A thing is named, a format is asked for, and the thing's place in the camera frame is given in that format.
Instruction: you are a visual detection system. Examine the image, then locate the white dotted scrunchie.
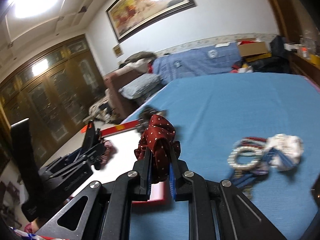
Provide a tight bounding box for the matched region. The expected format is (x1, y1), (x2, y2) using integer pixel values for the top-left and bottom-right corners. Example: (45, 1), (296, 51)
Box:
(266, 133), (305, 172)

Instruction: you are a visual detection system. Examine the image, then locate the blue checked quilt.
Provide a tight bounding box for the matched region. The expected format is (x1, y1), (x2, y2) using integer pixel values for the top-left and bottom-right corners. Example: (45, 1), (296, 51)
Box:
(151, 42), (242, 77)

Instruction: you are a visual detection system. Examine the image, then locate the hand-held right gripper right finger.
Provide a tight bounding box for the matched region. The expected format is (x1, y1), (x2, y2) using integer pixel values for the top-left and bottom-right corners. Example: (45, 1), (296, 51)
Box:
(169, 148), (287, 240)

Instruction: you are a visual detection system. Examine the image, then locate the red plaid scrunchie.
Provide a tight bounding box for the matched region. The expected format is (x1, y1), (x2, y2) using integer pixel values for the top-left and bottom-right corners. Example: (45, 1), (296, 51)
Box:
(100, 140), (117, 167)

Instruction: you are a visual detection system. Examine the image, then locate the cardboard box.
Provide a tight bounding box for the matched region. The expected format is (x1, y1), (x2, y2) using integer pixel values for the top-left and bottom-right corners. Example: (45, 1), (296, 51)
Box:
(236, 39), (271, 62)

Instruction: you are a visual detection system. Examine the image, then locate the red rimmed white tray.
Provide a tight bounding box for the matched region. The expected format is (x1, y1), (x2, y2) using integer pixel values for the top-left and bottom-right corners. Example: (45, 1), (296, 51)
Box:
(37, 120), (168, 207)

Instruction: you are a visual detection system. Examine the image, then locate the dark red polka dot scrunchie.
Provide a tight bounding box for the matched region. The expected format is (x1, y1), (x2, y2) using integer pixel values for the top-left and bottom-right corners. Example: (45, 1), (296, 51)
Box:
(134, 114), (181, 183)

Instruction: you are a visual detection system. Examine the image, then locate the blue striped ribbon band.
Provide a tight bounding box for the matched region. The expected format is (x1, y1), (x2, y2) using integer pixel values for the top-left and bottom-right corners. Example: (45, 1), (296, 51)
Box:
(220, 147), (290, 195)

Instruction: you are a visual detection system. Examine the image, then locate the grey pillow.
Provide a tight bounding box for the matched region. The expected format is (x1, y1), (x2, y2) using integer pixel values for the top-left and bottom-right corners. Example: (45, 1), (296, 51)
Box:
(118, 74), (164, 100)

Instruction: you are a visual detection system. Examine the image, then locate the brown armchair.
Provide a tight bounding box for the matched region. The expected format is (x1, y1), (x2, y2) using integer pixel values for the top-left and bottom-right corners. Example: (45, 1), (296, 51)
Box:
(103, 66), (150, 124)

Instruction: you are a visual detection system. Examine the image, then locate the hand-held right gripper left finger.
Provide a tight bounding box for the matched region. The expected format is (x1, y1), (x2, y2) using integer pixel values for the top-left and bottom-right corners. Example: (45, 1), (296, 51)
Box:
(27, 149), (153, 240)

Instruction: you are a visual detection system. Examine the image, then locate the black bag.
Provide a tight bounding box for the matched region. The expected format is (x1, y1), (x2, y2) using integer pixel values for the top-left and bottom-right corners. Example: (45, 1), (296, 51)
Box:
(269, 35), (292, 58)

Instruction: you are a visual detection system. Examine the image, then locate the dark wooden wardrobe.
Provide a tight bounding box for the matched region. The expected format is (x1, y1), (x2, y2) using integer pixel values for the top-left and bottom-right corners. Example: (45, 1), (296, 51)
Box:
(0, 33), (107, 162)

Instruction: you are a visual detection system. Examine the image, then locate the wooden side table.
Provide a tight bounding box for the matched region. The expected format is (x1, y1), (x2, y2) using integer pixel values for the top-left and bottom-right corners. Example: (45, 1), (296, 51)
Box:
(287, 51), (320, 87)

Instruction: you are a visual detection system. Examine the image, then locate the white pearl bracelet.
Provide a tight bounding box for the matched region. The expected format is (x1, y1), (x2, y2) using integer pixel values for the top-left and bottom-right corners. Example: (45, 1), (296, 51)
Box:
(227, 146), (263, 172)

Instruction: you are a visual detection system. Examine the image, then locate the heap of clothes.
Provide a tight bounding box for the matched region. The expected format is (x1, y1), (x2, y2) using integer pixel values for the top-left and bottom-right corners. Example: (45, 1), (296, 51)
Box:
(124, 51), (157, 67)

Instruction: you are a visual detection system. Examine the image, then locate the framed painting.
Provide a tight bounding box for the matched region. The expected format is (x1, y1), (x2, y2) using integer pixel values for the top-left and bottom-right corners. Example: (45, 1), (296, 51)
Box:
(106, 0), (196, 43)

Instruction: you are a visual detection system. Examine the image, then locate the gold wall plaque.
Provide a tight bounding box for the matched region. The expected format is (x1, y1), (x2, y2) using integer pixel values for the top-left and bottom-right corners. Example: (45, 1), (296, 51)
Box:
(112, 44), (124, 57)

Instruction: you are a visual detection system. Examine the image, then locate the patterned blanket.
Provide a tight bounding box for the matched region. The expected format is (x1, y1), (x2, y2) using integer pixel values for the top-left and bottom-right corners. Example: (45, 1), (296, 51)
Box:
(88, 97), (118, 124)

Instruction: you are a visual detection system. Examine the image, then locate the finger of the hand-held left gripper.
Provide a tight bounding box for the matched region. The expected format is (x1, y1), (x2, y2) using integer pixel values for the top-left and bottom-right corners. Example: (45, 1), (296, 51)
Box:
(71, 142), (106, 170)
(82, 121), (101, 155)

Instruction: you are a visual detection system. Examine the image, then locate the dark grey sheer scrunchie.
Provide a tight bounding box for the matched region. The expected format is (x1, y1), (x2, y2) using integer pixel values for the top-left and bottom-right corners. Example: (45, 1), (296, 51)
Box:
(136, 106), (168, 133)

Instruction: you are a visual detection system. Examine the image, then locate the red chain bracelet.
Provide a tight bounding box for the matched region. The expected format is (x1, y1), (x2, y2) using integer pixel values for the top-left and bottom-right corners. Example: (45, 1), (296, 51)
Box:
(235, 136), (267, 147)

